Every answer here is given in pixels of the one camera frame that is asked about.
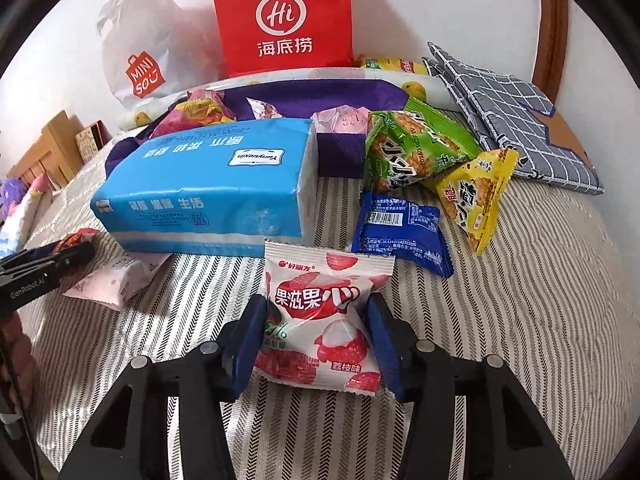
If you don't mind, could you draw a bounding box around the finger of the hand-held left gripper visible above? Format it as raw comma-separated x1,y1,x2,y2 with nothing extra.
15,241,97,273

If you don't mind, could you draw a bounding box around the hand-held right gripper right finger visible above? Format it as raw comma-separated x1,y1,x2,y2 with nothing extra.
367,292,586,480

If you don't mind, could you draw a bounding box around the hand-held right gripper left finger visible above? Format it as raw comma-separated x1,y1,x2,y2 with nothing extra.
60,294,273,480

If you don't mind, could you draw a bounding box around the red snack packet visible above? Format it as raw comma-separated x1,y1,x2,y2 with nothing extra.
52,227,101,256

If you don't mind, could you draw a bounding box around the red white lychee candy packet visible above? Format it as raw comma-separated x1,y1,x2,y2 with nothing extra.
251,238,396,400

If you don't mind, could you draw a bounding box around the purple fabric bag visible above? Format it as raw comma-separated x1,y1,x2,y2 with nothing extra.
105,80,411,181

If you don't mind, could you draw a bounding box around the pink yellow snack bag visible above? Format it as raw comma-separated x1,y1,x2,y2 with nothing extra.
159,100,237,133

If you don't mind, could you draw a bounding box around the person's left hand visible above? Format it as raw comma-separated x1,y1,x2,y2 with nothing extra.
0,310,38,401

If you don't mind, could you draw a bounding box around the purple white plush toy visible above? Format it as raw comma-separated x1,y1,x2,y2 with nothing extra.
0,175,58,261

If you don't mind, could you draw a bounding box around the pink white patterned packet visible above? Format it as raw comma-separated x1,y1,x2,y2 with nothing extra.
62,252,173,311

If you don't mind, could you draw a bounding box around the blue snack packet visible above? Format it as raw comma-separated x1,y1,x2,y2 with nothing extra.
350,191,453,278

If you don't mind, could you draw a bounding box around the patterned cardboard box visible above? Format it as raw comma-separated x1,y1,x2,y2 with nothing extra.
75,120,110,163

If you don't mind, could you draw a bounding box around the blue tissue pack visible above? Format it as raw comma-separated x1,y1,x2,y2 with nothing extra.
90,119,321,261

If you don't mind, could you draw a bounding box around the yellow snack packet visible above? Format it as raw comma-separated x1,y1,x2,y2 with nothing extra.
434,147,520,257

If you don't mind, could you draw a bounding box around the green snack packet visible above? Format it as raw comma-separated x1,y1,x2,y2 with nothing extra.
365,110,473,193
404,98,482,156

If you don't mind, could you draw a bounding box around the white plastic shopping bag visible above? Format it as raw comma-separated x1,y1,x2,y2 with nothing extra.
96,0,228,111

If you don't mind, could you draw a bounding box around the pale pink snack packet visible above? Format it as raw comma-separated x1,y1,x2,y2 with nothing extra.
311,102,372,135

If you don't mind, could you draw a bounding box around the small pink chocolate packet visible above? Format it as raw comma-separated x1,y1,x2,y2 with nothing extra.
248,97,281,121

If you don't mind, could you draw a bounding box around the grey checked folded cloth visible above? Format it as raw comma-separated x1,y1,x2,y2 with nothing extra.
422,41,606,196

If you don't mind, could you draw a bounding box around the yellow green snack bag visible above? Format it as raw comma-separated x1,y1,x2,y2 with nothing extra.
354,55,431,77

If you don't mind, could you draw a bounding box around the red paper bag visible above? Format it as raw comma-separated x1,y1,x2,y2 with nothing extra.
210,0,355,79

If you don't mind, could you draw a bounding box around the brown wooden door frame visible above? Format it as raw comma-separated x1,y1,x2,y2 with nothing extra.
537,0,571,106

